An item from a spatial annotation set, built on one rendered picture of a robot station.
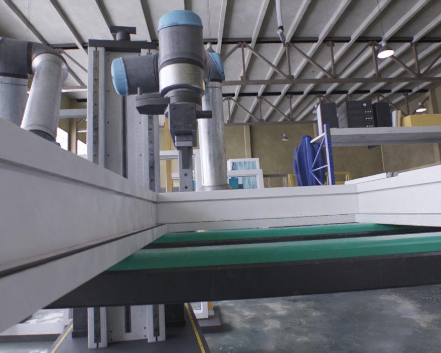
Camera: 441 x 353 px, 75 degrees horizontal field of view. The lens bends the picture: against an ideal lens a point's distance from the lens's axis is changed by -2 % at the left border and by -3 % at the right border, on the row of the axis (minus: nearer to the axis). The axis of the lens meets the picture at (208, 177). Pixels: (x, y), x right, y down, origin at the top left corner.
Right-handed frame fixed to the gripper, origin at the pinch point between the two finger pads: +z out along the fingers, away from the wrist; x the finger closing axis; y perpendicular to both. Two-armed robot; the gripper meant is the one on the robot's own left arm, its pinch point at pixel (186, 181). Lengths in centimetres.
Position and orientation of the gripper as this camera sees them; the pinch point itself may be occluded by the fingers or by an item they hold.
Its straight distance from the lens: 56.8
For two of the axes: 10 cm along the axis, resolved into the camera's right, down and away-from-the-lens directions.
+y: 10.0, -0.4, 0.4
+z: 0.5, 9.9, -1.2
